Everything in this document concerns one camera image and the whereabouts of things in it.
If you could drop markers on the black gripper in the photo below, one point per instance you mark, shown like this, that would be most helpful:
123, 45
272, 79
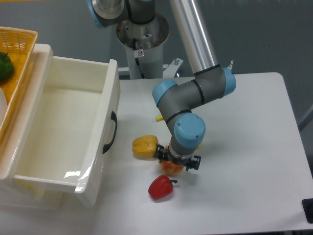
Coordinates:
186, 160

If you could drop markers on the round knotted bread roll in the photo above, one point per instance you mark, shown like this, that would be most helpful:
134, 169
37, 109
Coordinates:
170, 169

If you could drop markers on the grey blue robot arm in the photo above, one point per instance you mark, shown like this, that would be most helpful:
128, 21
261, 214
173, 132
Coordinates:
176, 102

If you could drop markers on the red bell pepper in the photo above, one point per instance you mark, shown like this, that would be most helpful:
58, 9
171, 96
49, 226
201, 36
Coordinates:
161, 187

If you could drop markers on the yellow bell pepper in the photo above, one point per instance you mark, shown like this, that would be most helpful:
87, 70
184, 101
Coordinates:
145, 146

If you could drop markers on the yellow banana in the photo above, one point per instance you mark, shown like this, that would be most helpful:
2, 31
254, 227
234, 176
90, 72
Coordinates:
160, 118

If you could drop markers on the white clip behind table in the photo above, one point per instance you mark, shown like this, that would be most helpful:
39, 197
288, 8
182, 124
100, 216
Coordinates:
230, 66

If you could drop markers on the white open drawer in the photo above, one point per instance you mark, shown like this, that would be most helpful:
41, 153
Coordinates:
63, 149

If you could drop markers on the black device at table edge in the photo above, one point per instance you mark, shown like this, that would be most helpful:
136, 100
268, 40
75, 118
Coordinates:
308, 209

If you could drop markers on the white drawer cabinet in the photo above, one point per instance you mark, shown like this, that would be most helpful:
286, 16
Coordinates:
16, 192

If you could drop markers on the white plate edge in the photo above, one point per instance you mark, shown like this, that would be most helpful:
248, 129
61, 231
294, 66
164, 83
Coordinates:
3, 105

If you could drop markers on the green bell pepper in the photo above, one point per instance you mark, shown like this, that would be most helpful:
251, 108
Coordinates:
6, 67

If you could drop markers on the yellow woven basket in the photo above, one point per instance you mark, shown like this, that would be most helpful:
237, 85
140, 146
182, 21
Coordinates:
18, 44

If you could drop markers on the black drawer handle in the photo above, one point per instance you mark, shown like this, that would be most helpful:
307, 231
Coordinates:
112, 133

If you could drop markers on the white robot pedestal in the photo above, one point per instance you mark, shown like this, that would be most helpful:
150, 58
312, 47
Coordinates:
143, 44

